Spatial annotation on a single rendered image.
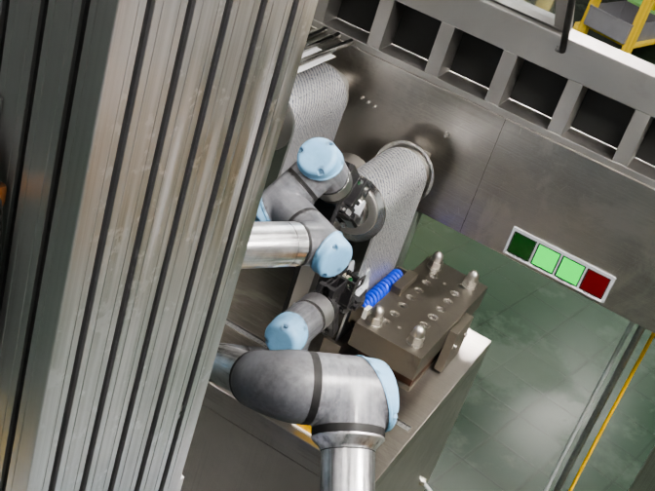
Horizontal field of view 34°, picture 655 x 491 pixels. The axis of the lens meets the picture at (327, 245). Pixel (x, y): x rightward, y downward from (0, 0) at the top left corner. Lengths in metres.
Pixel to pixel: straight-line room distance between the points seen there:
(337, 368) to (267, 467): 0.62
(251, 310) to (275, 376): 0.78
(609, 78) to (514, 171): 0.30
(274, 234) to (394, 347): 0.61
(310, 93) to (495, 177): 0.46
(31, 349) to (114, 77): 0.29
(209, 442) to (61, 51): 1.53
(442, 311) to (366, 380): 0.76
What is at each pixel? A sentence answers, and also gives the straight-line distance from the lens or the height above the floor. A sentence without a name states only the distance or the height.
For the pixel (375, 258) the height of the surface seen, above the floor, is 1.13.
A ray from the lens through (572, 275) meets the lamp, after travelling 2.43.
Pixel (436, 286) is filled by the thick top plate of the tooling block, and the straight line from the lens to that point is 2.47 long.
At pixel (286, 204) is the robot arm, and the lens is 1.84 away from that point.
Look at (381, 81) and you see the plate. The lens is 2.47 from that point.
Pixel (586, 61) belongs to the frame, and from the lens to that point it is 2.30.
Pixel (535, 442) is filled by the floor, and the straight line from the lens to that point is 3.92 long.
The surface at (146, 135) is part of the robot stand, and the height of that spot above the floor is 1.86.
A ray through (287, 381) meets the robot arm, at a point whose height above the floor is 1.27.
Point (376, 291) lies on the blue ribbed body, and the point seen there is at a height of 1.04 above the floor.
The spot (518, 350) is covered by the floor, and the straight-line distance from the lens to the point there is 4.35.
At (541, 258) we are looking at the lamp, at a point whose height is 1.18.
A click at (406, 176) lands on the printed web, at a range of 2.29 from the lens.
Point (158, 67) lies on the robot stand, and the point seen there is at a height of 1.92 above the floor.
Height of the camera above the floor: 2.27
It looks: 30 degrees down
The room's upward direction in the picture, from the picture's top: 18 degrees clockwise
